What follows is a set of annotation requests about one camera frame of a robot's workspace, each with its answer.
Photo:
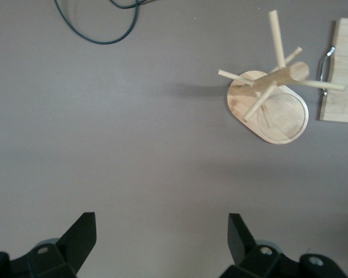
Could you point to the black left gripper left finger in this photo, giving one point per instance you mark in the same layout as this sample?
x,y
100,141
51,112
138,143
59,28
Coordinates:
x,y
78,243

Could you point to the wooden mug tree stand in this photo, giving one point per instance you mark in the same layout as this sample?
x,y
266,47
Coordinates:
x,y
281,121

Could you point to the brown table cover sheet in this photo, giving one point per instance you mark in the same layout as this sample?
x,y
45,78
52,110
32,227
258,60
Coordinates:
x,y
133,116

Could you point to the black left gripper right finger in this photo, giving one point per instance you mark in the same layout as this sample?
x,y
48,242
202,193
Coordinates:
x,y
240,243

